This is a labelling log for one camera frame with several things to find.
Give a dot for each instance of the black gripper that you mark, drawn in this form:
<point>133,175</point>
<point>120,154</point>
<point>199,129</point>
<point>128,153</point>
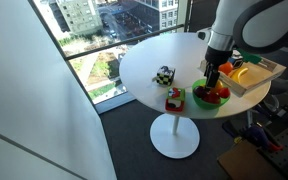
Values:
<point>218,56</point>

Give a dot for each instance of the dark purple plum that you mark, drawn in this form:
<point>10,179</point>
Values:
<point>200,91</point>

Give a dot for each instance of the wooden tray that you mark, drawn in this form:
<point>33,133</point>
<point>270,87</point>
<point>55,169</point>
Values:
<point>260,75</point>

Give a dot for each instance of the yellow orange round fruit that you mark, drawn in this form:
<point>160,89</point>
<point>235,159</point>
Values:
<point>218,87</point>

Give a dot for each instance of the red strawberry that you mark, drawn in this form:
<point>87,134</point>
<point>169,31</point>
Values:
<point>224,93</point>

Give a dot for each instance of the dark red apple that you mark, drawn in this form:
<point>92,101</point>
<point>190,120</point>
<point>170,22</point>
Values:
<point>212,97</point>

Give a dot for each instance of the yellow banana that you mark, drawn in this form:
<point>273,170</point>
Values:
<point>239,74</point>

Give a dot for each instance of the blue black white soft cube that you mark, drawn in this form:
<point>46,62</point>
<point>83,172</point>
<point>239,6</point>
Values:
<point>236,60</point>

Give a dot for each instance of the green plate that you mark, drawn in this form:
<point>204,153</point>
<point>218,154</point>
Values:
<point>207,104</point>

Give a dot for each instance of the green flat board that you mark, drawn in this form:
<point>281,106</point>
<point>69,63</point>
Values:
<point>249,56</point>

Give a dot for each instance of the red green soft cube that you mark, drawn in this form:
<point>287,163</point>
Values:
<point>175,100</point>

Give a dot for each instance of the black white checkered soft cube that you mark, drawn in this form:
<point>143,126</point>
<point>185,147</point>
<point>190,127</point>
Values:
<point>165,76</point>

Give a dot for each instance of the dark window mullion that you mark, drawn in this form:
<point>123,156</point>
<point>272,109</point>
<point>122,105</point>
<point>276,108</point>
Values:
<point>67,60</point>
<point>188,15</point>

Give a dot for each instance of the dark window railing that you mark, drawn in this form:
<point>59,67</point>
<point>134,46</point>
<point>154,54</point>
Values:
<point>124,41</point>

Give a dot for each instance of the black perforated breadboard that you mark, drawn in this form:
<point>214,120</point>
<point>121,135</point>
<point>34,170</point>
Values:
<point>284,146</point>

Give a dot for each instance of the white table pedestal base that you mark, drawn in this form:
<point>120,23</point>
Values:
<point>174,136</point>

